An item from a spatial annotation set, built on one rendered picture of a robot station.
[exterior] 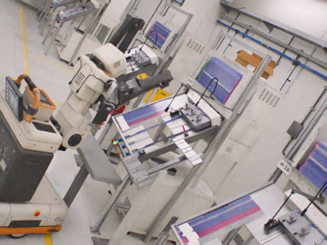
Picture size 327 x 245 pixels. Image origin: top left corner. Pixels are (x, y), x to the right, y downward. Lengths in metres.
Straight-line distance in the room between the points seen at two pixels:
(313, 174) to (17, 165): 1.71
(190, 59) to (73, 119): 2.15
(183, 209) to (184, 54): 1.80
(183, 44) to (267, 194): 2.33
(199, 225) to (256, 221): 0.33
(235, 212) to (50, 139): 1.17
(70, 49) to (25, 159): 5.21
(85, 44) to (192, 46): 3.43
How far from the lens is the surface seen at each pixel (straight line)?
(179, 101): 3.44
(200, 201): 3.39
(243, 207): 2.33
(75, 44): 7.33
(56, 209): 2.68
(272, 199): 2.38
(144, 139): 3.04
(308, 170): 2.29
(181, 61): 4.31
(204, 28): 6.29
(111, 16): 7.33
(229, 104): 2.95
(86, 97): 2.46
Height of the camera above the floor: 1.73
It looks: 11 degrees down
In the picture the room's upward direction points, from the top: 32 degrees clockwise
